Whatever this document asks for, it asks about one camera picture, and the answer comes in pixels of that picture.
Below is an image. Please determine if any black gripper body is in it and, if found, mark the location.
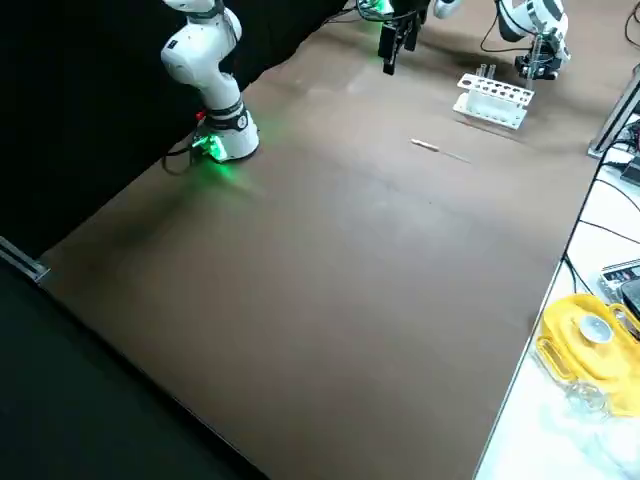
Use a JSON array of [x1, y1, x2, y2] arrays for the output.
[[514, 49, 561, 82], [389, 0, 429, 24]]

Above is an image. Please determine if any white test tube rack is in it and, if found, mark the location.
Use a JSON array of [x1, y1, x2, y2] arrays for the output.
[[452, 72, 535, 130]]

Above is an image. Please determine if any black device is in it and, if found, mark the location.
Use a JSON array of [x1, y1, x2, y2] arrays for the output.
[[618, 158, 640, 187], [619, 279, 640, 321]]

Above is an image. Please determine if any grey power strip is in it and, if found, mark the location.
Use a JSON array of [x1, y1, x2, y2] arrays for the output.
[[597, 258, 640, 301]]

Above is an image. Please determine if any yellow plastic tray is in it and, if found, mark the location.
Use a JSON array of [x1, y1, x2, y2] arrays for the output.
[[533, 293, 640, 419]]

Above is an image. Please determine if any round silver lid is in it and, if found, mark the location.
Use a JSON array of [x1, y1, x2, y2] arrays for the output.
[[578, 314, 615, 346]]

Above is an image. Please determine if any clear glass flask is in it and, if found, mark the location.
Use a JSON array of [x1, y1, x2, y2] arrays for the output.
[[563, 378, 609, 414]]

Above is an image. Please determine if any black cable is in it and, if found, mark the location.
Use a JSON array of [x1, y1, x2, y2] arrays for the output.
[[480, 12, 531, 54], [621, 0, 640, 47], [562, 144, 640, 296], [322, 0, 374, 25], [163, 110, 211, 177]]

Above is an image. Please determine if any aluminium frame post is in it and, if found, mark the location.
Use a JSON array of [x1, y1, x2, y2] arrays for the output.
[[587, 74, 640, 159], [0, 234, 51, 287]]

